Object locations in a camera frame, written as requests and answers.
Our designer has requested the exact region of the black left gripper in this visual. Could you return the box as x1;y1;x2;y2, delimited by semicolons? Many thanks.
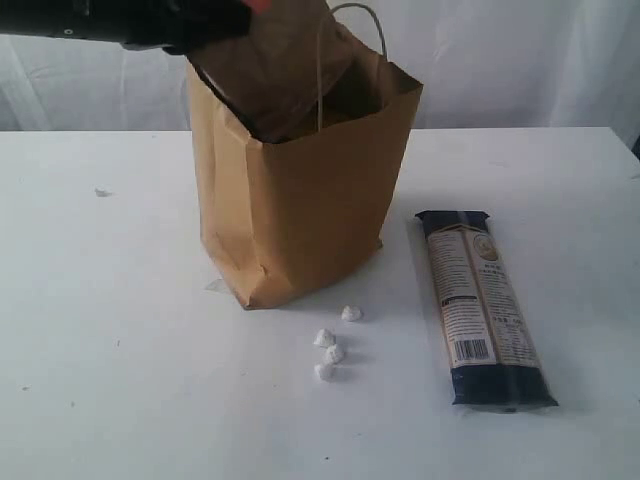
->
99;0;253;55

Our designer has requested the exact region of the brown pouch orange label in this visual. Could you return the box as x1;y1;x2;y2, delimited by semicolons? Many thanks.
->
188;1;354;143

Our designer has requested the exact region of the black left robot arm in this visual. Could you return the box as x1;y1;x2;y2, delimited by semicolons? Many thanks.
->
1;0;253;55

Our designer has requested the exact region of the brown paper shopping bag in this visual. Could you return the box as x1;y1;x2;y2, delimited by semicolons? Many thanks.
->
184;3;425;310

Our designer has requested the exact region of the small white table scrap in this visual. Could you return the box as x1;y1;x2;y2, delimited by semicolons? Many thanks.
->
94;189;113;198

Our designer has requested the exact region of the clear tape piece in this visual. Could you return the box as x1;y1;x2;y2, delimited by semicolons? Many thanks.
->
205;278;229;294

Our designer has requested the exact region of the black noodle packet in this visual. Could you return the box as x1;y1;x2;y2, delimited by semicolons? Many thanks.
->
417;210;558;411

